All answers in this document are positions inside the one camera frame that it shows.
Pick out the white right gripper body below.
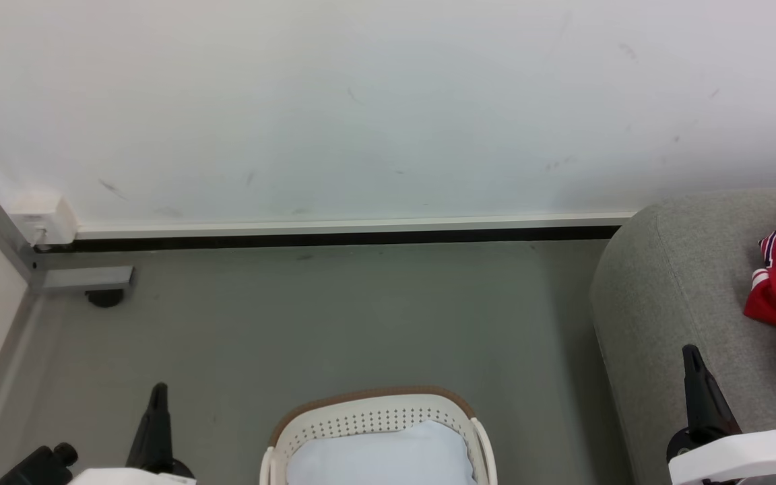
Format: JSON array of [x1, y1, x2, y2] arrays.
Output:
[[668, 430, 776, 485]]

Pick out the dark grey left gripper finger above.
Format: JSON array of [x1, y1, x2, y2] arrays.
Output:
[[125, 383, 195, 479]]

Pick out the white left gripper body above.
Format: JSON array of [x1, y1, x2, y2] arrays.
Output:
[[68, 468, 193, 485]]

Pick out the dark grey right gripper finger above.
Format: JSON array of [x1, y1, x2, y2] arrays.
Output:
[[666, 344, 742, 462]]

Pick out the white laundry basket brown rim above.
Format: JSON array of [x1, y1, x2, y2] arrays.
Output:
[[259, 386, 498, 485]]

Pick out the grey fabric sofa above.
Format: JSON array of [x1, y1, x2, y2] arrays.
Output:
[[590, 189, 776, 485]]

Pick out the light blue cloth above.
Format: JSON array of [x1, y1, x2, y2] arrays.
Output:
[[286, 420, 478, 485]]

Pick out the white and black baseboard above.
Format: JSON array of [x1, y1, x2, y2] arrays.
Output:
[[34, 212, 635, 253]]

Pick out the black round frame foot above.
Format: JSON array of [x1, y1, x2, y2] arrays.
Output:
[[86, 288, 125, 309]]

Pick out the white wall outlet box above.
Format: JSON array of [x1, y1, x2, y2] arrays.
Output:
[[9, 194, 79, 247]]

